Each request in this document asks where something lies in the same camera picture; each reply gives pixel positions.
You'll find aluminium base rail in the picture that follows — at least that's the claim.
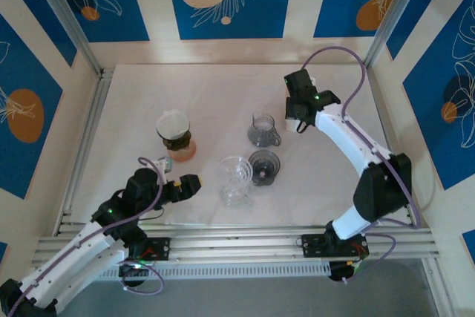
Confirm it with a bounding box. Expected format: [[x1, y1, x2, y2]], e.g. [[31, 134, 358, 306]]
[[31, 224, 441, 268]]

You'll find white cable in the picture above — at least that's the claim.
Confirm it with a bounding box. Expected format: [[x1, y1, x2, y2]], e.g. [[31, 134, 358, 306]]
[[421, 178, 439, 212]]

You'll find aluminium frame post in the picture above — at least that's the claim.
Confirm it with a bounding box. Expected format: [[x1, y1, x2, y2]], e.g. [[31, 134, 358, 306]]
[[363, 0, 426, 69], [27, 0, 105, 76]]

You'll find orange glass server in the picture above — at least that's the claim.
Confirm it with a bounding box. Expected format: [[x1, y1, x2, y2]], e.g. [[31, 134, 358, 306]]
[[166, 140, 197, 163]]

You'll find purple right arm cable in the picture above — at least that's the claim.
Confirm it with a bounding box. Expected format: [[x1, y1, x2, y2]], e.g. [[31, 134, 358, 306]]
[[301, 46, 422, 285]]

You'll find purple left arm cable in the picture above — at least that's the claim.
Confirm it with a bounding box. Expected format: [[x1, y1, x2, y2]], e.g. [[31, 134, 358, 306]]
[[5, 157, 175, 317]]

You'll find aluminium side rail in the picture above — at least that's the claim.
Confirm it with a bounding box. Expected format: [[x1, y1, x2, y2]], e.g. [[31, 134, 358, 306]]
[[53, 68, 116, 236]]

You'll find white paper coffee filter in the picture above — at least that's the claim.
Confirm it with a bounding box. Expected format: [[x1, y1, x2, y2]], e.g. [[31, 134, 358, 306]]
[[156, 108, 189, 138]]

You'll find white orange coffee filter pack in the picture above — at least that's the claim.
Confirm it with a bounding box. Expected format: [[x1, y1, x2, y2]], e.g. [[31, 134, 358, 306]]
[[284, 116, 311, 133]]

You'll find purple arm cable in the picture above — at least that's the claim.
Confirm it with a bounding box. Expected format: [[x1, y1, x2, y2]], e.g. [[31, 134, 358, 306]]
[[301, 46, 422, 285], [5, 157, 175, 317]]

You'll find grey glass server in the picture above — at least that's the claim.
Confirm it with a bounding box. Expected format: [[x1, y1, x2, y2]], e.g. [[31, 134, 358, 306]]
[[247, 113, 282, 147]]

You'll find green glass dripper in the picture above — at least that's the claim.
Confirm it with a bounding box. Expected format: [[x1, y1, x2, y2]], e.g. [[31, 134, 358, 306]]
[[155, 108, 192, 151]]

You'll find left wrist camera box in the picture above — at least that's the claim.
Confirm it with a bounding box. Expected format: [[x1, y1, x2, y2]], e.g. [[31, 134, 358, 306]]
[[157, 157, 174, 176]]

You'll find slotted grey cable duct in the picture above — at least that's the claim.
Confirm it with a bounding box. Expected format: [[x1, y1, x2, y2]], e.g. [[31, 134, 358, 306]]
[[47, 264, 331, 282]]

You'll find grey glass dripper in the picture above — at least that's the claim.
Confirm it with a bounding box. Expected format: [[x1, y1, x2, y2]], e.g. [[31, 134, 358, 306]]
[[248, 149, 281, 187]]

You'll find clear glass dripper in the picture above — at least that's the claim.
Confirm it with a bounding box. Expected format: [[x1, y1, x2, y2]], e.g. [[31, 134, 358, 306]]
[[217, 156, 255, 192]]

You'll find clear glass server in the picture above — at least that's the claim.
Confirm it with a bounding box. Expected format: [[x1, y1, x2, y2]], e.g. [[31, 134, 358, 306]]
[[220, 179, 255, 209]]

